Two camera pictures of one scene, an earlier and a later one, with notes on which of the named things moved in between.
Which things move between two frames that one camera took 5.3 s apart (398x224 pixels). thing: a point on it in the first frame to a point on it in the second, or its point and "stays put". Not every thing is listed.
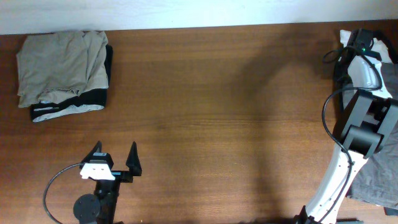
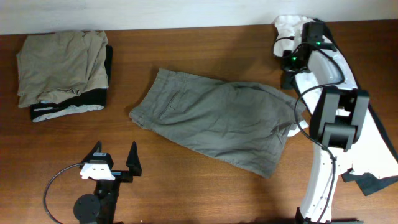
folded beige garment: [56, 66] stays put
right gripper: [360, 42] to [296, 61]
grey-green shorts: [377, 183] to [237, 124]
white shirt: [378, 46] to [371, 152]
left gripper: [118, 175] stays put
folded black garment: [73, 104] stays put
